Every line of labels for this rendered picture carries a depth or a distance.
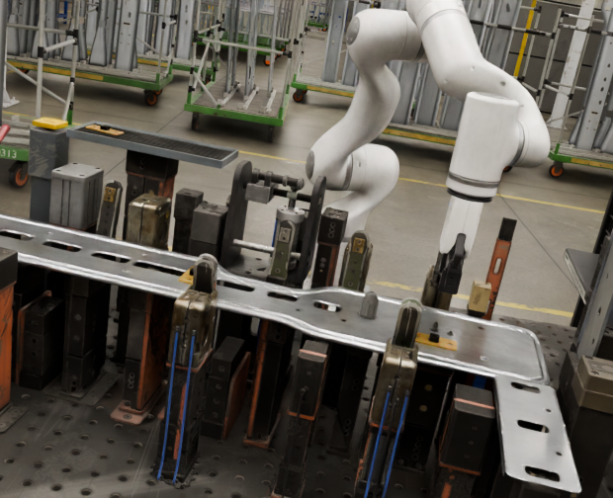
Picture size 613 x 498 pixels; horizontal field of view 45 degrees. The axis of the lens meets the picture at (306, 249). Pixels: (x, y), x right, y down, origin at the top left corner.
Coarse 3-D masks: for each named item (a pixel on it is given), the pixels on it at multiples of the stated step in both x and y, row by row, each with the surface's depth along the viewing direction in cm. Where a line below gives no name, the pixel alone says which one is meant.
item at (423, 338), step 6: (420, 336) 132; (426, 336) 132; (432, 336) 131; (438, 336) 131; (420, 342) 130; (426, 342) 130; (432, 342) 130; (438, 342) 131; (444, 342) 131; (450, 342) 132; (456, 342) 132; (444, 348) 129; (450, 348) 129; (456, 348) 130
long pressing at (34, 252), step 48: (0, 240) 143; (48, 240) 147; (96, 240) 151; (144, 288) 134; (288, 288) 143; (336, 288) 147; (336, 336) 128; (384, 336) 130; (480, 336) 137; (528, 336) 141
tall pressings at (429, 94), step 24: (384, 0) 775; (480, 0) 815; (504, 0) 791; (504, 24) 797; (480, 48) 800; (504, 48) 804; (408, 72) 796; (408, 96) 802; (432, 96) 823; (408, 120) 802; (432, 120) 827; (456, 120) 828
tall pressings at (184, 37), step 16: (96, 0) 988; (128, 0) 1013; (144, 0) 991; (160, 0) 1015; (192, 0) 1016; (144, 16) 998; (192, 16) 1025; (144, 32) 1006; (160, 32) 1026; (192, 32) 1034; (144, 48) 1014; (176, 48) 1039
